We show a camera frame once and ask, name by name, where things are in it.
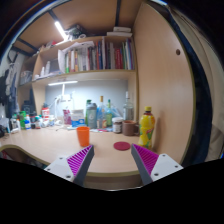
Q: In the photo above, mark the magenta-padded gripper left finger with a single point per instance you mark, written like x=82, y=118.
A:
x=63, y=166

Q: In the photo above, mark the small green bottle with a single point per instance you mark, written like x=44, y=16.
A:
x=22, y=120

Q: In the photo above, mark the yellow drink bottle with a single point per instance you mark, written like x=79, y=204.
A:
x=146, y=128

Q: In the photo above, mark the green glass bottle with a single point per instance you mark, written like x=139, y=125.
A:
x=109, y=116

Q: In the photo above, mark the white desk lamp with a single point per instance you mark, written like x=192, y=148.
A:
x=62, y=82

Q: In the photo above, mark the orange plastic cup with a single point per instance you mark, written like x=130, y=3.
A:
x=83, y=136

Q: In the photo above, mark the pink pen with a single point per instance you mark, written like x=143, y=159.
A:
x=100, y=130

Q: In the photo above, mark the blue and white carton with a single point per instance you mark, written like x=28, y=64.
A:
x=78, y=118

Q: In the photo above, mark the pink packet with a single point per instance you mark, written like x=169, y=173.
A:
x=66, y=116

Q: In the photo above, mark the white tube ceiling light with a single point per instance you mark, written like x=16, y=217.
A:
x=60, y=30

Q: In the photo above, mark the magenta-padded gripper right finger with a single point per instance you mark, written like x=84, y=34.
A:
x=163, y=166

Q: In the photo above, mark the brown jar with white lid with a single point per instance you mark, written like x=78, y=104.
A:
x=117, y=126

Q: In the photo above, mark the flat round red coaster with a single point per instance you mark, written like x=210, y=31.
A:
x=122, y=146

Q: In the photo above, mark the clear glass bottle, white cap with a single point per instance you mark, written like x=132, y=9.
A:
x=128, y=110

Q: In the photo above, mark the wooden shelf unit with books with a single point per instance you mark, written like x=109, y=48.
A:
x=100, y=55

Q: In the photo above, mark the white bottle with red label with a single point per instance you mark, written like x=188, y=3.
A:
x=45, y=112

